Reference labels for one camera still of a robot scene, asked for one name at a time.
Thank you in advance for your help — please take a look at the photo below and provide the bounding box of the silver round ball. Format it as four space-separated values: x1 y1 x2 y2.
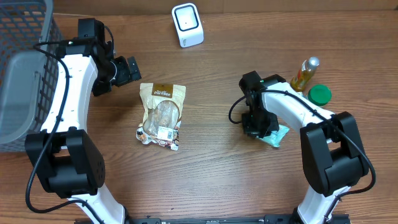
290 57 320 91

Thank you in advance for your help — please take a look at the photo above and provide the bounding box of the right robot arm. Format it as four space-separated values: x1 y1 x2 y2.
239 71 376 223

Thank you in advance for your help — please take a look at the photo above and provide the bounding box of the grey plastic mesh basket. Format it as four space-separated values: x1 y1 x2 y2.
1 0 63 152

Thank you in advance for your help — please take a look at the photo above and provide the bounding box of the brown snack packet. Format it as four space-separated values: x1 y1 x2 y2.
136 83 186 151

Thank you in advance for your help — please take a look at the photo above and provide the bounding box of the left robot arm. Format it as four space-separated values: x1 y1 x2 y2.
25 18 141 223

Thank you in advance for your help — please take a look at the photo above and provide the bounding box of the teal white snack packet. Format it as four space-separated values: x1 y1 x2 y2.
259 124 290 147

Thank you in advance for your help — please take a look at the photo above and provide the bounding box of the green lid white jar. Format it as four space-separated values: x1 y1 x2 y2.
307 85 332 106

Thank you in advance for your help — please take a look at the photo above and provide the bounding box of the white barcode scanner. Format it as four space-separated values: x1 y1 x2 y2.
171 2 204 48

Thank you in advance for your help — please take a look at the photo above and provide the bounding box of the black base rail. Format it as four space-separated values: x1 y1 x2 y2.
74 213 351 224

